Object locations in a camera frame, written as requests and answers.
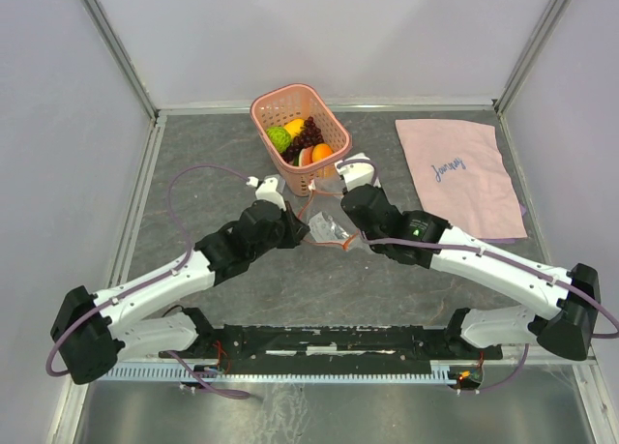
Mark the yellow toy mango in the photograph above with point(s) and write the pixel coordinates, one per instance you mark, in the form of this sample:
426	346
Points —
295	127

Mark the dark red toy grapes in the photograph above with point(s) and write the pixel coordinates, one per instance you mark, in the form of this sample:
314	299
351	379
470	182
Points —
310	136

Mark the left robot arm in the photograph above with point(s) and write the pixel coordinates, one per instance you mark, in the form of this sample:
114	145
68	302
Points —
93	331

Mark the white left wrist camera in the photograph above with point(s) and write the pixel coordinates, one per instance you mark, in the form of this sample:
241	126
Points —
269	189

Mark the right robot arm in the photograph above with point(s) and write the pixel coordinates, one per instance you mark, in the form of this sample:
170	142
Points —
556	308

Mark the light blue cable duct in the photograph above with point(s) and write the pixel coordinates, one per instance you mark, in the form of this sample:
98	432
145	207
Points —
174	372

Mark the clear zip top bag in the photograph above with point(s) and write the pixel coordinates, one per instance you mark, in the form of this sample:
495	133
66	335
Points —
328	225

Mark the toy peach slice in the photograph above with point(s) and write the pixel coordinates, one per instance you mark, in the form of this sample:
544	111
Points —
304	158

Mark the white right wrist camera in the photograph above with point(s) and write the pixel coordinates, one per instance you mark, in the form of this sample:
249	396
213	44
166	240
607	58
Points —
357	171

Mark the pink cloth with writing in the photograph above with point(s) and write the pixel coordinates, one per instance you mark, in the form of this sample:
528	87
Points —
459	175

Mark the pink plastic basket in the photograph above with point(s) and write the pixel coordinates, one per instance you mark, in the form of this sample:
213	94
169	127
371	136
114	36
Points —
300	101

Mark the green toy fruit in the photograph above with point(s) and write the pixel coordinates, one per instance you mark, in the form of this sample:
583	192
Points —
279	137

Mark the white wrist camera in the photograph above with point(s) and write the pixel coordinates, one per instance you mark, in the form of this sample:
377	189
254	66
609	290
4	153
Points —
357	171
269	189

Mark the orange toy fruit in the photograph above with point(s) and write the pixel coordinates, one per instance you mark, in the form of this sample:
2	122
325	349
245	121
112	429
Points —
320	152

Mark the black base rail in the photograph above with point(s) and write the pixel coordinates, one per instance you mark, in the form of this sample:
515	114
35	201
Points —
325	349

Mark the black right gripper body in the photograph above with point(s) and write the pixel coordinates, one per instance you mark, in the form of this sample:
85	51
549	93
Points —
378	249

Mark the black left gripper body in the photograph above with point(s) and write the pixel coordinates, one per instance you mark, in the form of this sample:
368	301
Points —
283	236

